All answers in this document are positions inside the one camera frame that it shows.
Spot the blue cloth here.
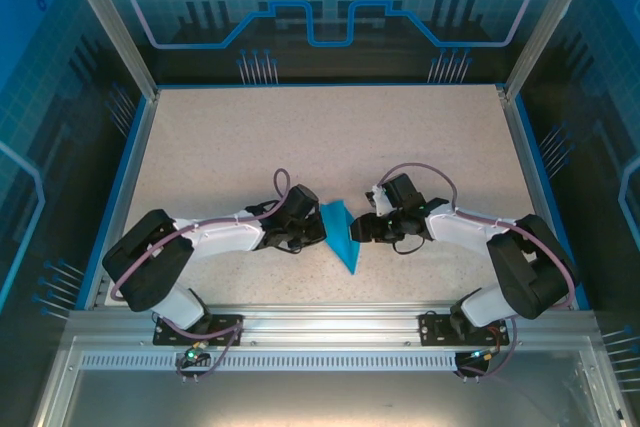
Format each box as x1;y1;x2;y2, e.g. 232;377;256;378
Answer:
319;199;362;277

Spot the silver metal sheet panel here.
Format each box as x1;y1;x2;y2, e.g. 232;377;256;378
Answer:
29;336;631;427

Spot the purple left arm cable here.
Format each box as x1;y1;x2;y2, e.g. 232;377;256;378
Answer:
109;168;294;384

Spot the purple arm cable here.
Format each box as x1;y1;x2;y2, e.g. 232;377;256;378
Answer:
377;162;576;383
109;168;294;384

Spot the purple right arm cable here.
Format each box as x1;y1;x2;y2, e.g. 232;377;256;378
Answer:
377;162;576;383

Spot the aluminium frame beam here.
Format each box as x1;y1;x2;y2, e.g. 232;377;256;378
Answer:
67;304;599;343

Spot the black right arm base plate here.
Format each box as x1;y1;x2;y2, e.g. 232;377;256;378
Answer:
418;311;512;348

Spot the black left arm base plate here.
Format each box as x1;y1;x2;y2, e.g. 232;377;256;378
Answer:
153;314;245;348

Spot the slotted grey cable duct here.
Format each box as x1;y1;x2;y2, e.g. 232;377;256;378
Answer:
79;352;469;373

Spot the side frame rail blue trim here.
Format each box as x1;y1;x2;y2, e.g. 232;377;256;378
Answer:
74;91;164;311
499;86;594;311

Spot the small lit cable connector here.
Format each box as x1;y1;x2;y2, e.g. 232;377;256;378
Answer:
180;342;210;367
467;346;502;364

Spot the aluminium frame post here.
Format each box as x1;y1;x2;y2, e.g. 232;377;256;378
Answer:
502;0;601;101
54;0;161;103

